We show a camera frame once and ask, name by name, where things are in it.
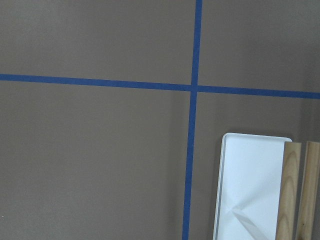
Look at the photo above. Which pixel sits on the white rack base tray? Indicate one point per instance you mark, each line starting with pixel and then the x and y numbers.
pixel 249 182

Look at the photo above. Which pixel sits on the wooden rack rod near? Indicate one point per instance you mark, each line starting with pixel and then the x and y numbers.
pixel 288 190

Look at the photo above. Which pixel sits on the wooden rack rod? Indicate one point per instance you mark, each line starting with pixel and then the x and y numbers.
pixel 307 205
pixel 288 190

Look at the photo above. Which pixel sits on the wooden rack rod far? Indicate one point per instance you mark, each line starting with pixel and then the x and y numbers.
pixel 307 205

